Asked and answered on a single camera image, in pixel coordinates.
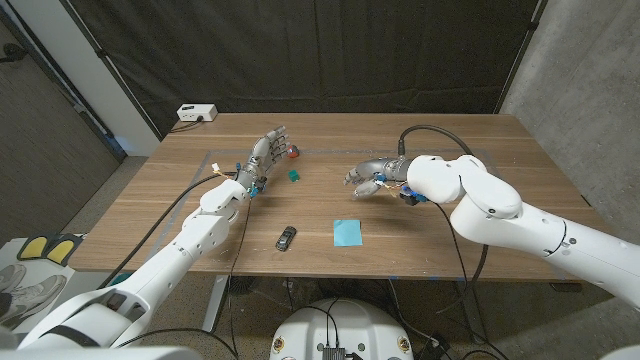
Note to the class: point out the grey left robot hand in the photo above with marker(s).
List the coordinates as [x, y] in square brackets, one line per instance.
[262, 152]

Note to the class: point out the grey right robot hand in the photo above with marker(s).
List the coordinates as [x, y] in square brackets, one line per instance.
[382, 169]

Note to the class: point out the blue sticky note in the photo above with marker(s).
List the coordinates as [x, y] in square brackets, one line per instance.
[348, 233]

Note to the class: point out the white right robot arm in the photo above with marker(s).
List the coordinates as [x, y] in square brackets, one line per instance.
[510, 215]

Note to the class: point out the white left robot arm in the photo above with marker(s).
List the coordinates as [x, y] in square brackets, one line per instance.
[170, 260]

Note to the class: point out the red toy strawberry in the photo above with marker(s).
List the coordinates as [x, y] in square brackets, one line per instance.
[294, 152]

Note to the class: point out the green toy block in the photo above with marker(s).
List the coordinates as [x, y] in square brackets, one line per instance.
[294, 175]

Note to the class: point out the dark grey toy car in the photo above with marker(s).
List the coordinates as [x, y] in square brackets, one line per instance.
[285, 238]

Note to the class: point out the grey tape outline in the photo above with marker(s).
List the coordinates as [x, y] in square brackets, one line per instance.
[325, 150]

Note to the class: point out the white power outlet box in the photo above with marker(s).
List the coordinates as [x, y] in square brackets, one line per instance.
[196, 112]

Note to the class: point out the black curtain backdrop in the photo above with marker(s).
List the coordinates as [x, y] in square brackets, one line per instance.
[310, 55]

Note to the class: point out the grey metal table leg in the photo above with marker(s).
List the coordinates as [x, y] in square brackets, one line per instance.
[470, 320]
[216, 300]

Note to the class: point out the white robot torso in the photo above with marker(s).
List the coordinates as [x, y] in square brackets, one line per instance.
[345, 325]

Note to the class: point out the black backdrop stand pole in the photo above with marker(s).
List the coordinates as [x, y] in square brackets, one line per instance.
[115, 75]
[520, 55]

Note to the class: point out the grey sneaker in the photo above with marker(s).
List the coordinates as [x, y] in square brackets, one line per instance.
[35, 297]

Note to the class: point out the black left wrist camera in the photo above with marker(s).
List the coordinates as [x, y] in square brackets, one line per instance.
[258, 187]

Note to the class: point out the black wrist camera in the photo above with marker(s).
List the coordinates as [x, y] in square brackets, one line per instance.
[258, 187]
[411, 197]

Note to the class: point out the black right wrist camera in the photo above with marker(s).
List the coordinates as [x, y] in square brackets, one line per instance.
[411, 197]

